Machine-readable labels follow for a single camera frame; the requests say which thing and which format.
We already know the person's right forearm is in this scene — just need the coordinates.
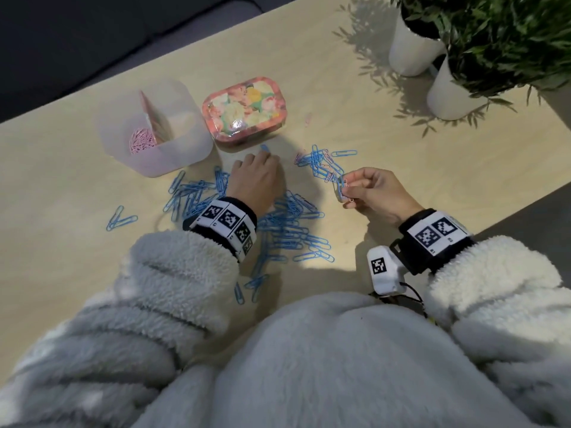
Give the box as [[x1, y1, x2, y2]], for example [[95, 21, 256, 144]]
[[424, 236, 571, 353]]

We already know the person's right hand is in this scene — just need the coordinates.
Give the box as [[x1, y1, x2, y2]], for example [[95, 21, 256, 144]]
[[343, 167, 425, 228]]

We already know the white fleece jacket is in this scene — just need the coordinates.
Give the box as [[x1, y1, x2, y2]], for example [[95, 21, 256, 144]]
[[0, 229, 571, 428]]

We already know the translucent plastic container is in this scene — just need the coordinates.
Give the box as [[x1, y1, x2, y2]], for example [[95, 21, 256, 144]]
[[97, 79, 214, 179]]

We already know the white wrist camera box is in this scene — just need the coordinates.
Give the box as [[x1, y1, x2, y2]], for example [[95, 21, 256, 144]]
[[367, 246, 407, 295]]

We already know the person's left hand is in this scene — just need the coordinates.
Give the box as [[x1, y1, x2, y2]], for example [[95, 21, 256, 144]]
[[227, 150, 286, 215]]

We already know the green leafy plant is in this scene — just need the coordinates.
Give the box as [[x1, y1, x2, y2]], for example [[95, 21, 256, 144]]
[[390, 0, 452, 40], [439, 0, 571, 113]]

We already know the black camera cable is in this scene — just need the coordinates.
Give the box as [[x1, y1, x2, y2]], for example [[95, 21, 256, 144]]
[[369, 283, 429, 318]]

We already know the white plant pot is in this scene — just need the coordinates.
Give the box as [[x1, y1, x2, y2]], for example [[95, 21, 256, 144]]
[[426, 53, 490, 122], [388, 4, 447, 78]]

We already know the person's left forearm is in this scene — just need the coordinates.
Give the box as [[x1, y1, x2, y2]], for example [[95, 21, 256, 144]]
[[58, 229, 241, 375]]

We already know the black marker wristband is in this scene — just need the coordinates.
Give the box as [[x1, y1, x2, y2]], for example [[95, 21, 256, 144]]
[[398, 208, 476, 276], [183, 197, 258, 263]]

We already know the pile of blue paper clips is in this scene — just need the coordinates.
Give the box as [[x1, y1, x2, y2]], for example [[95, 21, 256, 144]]
[[163, 166, 336, 306]]

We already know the floral tin box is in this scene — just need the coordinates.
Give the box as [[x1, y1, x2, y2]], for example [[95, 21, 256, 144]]
[[202, 76, 289, 150]]

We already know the heap of pink paper clips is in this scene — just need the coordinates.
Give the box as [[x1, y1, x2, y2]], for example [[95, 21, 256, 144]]
[[128, 127, 159, 157]]

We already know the dark grey sofa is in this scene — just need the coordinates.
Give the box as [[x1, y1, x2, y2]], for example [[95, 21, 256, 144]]
[[0, 0, 308, 123]]

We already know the small cluster of blue clips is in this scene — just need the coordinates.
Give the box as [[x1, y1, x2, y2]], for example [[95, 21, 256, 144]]
[[294, 144, 359, 184]]

